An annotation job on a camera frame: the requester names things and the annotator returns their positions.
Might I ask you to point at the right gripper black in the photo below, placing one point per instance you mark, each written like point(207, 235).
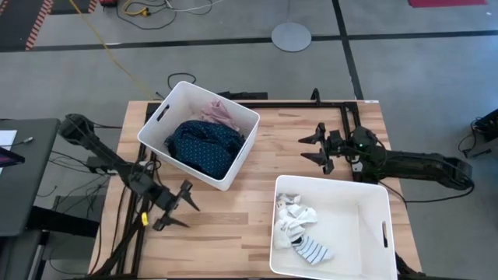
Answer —
point(338, 145)

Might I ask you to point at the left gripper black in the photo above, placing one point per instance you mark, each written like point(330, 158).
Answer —
point(168, 202)

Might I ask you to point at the navy dotted garment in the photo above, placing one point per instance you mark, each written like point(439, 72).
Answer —
point(206, 148)

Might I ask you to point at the pink garment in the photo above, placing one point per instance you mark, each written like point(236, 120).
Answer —
point(218, 114)

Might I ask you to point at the small white plastic bin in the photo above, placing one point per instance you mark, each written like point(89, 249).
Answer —
point(186, 95)

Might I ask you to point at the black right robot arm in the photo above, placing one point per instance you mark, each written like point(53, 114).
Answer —
point(420, 165)

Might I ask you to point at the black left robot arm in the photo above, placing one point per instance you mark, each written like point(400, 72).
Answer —
point(113, 159)

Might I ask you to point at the yellow tag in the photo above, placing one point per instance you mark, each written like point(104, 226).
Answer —
point(144, 219)

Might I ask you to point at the large white plastic bin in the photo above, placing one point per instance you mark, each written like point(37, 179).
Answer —
point(350, 225)

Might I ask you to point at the grey round lamp base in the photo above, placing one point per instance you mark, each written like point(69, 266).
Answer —
point(291, 37)

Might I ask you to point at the black desk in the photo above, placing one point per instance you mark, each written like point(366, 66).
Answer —
point(27, 186)

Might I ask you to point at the grey cabinet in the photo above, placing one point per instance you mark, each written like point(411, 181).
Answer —
point(19, 256)

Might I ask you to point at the black equipment box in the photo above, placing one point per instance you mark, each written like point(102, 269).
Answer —
point(486, 128)

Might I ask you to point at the dark tablet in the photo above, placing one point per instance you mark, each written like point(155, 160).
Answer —
point(11, 157)

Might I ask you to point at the white paper sheet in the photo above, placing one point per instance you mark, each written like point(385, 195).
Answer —
point(7, 138)

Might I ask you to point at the red floor mat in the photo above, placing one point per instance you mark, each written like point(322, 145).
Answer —
point(447, 2)

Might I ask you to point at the red box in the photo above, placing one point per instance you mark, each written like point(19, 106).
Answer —
point(109, 2)

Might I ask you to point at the black hazard-striped mat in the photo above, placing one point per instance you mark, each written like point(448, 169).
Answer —
point(15, 19)
point(62, 4)

